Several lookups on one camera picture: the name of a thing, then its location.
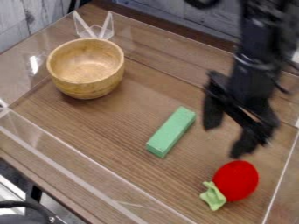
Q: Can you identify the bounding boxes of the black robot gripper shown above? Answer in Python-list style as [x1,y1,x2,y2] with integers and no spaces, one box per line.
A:
[203,53,282,158]

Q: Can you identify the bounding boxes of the red plush strawberry toy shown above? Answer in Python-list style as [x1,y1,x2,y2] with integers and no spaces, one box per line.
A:
[200,160,259,211]

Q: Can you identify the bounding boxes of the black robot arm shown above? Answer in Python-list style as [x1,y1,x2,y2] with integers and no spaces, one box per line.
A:
[203,0,299,158]

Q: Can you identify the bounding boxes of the green rectangular block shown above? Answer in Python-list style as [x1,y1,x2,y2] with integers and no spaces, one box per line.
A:
[145,107,196,158]

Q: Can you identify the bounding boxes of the wooden bowl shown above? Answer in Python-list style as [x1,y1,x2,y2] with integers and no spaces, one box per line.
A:
[47,38,125,100]

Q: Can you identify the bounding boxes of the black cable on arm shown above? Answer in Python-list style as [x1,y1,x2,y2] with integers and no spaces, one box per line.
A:
[184,0,220,10]

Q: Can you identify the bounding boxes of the clear acrylic corner bracket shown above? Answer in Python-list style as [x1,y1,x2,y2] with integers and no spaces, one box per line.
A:
[72,11,115,40]

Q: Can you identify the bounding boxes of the black table leg frame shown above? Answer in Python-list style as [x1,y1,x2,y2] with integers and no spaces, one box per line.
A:
[25,185,43,203]

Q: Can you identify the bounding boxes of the black cable under table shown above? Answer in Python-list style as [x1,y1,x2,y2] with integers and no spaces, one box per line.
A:
[0,200,56,224]

